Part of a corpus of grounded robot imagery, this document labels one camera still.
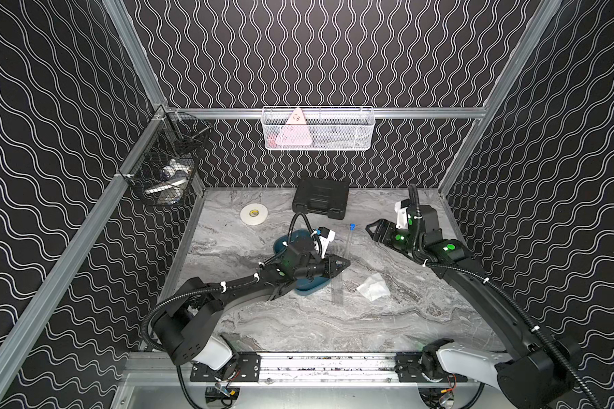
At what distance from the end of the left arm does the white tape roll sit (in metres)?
0.47

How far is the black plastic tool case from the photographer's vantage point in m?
1.09

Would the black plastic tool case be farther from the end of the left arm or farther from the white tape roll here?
the end of the left arm

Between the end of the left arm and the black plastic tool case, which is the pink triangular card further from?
the end of the left arm

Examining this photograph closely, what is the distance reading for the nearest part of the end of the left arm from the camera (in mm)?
646

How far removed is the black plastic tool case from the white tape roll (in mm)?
140

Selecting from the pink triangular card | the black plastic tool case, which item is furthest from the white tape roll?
the pink triangular card

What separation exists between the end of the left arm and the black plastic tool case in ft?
1.24

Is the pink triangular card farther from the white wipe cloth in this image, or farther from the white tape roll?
the white wipe cloth

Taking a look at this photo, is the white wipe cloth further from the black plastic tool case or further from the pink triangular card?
the pink triangular card

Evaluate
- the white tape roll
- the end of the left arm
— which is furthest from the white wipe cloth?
the white tape roll

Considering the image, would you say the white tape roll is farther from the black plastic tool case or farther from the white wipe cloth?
the white wipe cloth

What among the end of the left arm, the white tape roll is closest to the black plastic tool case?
the white tape roll

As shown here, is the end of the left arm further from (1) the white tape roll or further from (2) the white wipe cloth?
(1) the white tape roll

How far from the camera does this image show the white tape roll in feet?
3.67
